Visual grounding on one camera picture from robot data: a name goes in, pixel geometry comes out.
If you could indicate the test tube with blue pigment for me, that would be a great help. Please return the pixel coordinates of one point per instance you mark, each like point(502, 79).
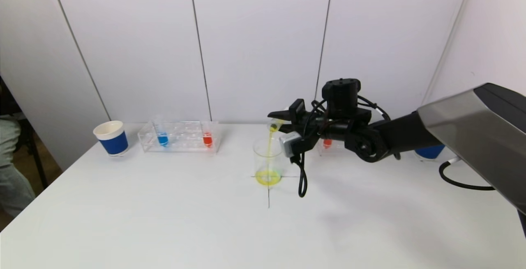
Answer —
point(162, 139)

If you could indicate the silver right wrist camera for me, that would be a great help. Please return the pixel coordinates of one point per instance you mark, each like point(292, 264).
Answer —
point(289, 145)

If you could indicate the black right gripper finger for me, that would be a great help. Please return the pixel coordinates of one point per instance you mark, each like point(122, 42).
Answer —
point(283, 116)

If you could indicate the clear glass beaker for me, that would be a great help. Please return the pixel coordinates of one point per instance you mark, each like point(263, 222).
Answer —
point(267, 176)

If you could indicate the test tube with red pigment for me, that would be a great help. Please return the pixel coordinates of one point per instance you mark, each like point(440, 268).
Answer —
point(207, 140)
point(327, 143)

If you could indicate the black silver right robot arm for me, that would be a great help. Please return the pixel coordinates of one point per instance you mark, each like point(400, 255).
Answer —
point(394, 135)

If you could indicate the test tube with yellow pigment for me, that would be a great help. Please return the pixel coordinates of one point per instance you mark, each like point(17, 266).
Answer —
point(274, 126)

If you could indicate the bystander grey trousers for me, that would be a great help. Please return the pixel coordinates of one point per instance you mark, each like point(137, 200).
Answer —
point(12, 178)

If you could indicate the blue white paper cup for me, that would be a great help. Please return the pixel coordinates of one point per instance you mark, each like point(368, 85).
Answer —
point(113, 143)
point(429, 152)

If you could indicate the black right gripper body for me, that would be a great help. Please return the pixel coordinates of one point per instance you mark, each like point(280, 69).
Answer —
point(296, 111)

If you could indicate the clear acrylic test tube rack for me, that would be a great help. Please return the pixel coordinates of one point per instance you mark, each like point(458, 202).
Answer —
point(185, 137)
point(335, 150)

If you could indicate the bystander black shirt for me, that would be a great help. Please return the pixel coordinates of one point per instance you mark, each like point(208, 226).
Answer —
point(6, 100)

